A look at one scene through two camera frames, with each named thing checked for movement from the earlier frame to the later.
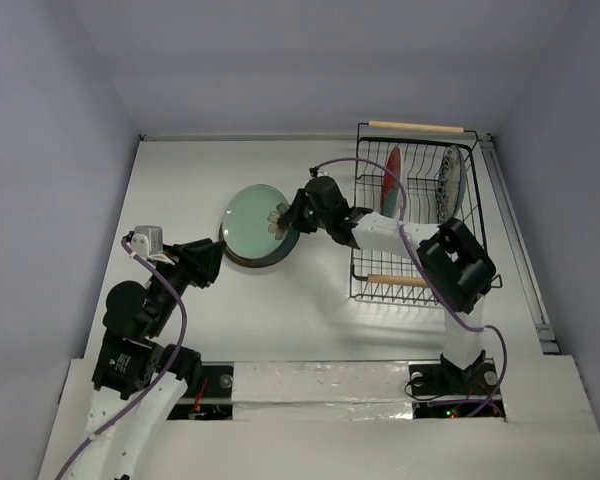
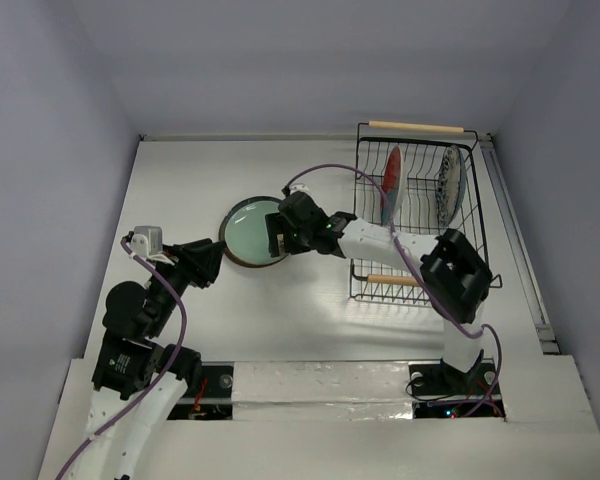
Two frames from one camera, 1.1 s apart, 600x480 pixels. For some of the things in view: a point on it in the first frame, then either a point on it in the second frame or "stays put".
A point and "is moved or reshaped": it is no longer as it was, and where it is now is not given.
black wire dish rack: [414, 174] stays put
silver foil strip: [321, 391] stays put
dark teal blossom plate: [294, 240] is moved or reshaped
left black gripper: [199, 259] stays put
